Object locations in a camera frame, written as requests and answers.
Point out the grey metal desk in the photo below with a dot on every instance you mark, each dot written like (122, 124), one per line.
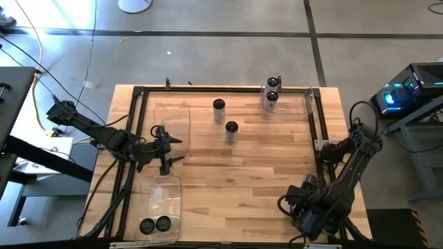
(408, 122)

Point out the Celsius peach vibe can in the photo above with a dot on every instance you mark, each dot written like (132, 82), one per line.
(271, 84)
(268, 107)

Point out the Celsius tropical vibe can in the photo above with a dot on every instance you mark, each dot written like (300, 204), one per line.
(231, 136)

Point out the silver mounting plate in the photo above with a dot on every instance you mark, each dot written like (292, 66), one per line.
(320, 143)

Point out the Celsius arctic vibe can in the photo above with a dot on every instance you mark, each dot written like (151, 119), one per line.
(147, 226)

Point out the grey chair base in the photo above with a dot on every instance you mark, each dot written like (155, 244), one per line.
(6, 20)

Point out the black clamp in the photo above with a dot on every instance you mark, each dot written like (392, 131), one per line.
(168, 83)
(279, 81)

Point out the white floor tape piece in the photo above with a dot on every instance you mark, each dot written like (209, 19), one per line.
(88, 84)

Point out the white Celsius soda can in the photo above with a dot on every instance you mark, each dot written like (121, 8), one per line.
(163, 224)
(219, 114)

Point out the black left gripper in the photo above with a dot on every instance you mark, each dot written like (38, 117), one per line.
(152, 152)

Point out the black desk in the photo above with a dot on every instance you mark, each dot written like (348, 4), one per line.
(14, 90)

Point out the computer tower with RGB lights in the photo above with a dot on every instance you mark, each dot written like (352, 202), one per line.
(425, 74)

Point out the black aluminium table frame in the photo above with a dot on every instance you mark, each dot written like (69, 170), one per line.
(225, 90)

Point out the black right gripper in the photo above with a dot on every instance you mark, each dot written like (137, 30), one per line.
(308, 218)

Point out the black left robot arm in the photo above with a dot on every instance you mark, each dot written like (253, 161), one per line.
(104, 136)

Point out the white cardboard box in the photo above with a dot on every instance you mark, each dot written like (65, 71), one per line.
(59, 148)

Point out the white round floor base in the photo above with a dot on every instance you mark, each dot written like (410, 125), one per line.
(135, 5)

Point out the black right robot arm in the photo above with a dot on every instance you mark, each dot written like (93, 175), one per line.
(353, 162)

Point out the clear plastic bin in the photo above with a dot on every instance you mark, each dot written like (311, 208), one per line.
(178, 121)
(162, 197)
(294, 107)

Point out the silver table bracket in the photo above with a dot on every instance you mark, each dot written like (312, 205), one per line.
(322, 246)
(121, 246)

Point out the black hazard-striped box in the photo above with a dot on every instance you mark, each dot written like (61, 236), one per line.
(391, 228)

